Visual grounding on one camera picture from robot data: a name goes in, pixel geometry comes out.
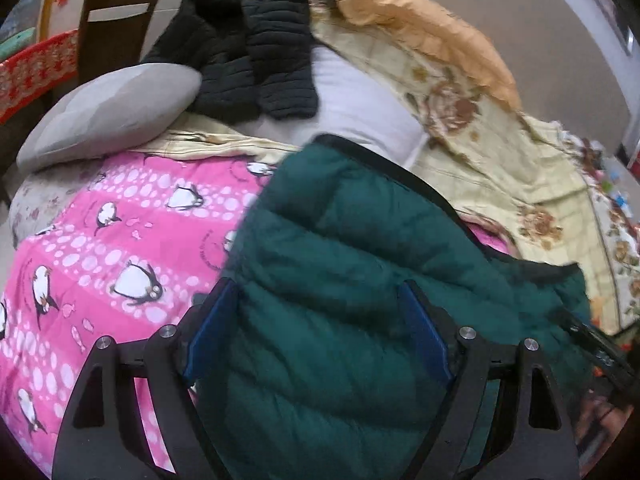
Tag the black puffer jacket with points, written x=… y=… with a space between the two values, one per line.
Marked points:
x=235 y=55

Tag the cream floral quilt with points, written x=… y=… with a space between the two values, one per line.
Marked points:
x=500 y=160

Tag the red patterned tablecloth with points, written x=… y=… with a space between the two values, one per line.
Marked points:
x=35 y=75

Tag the grey pillow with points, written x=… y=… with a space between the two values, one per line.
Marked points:
x=110 y=110

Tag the pink penguin blanket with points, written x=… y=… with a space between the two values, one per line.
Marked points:
x=100 y=270

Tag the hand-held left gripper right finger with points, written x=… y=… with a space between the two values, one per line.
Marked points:
x=425 y=332

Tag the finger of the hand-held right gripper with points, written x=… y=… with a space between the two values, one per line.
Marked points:
x=597 y=347

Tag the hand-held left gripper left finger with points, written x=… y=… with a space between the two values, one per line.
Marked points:
x=210 y=332

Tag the white floral bed sheet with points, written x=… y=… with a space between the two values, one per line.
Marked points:
x=615 y=195

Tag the teal cloth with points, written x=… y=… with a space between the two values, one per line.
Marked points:
x=17 y=42

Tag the pale floral mattress cover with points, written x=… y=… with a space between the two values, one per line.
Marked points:
x=45 y=200

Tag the white pillow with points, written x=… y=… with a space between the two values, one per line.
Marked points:
x=350 y=105

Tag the dark wooden chair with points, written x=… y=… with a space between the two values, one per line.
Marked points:
x=120 y=25

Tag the orange ruffled pillow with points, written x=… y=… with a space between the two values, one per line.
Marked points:
x=420 y=20

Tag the dark green puffer jacket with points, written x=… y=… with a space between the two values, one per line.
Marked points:
x=340 y=260

